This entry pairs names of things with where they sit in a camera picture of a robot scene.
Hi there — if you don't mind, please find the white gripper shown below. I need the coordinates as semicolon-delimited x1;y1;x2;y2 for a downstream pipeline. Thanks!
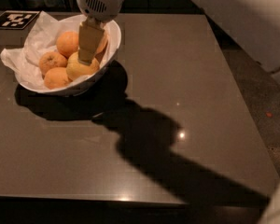
77;0;124;64

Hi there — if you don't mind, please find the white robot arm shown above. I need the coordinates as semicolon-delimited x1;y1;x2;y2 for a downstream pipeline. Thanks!
95;0;280;224

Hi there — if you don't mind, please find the white ceramic bowl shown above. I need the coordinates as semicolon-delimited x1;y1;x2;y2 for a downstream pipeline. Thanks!
14;13;122;97

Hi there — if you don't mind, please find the left low orange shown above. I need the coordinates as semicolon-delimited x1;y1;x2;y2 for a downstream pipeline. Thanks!
38;51;67;76

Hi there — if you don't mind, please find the white crumpled paper liner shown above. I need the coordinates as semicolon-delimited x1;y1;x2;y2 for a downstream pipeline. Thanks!
0;10;82;91

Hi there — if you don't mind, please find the black white fiducial marker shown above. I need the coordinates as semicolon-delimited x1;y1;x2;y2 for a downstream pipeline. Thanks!
0;10;39;30

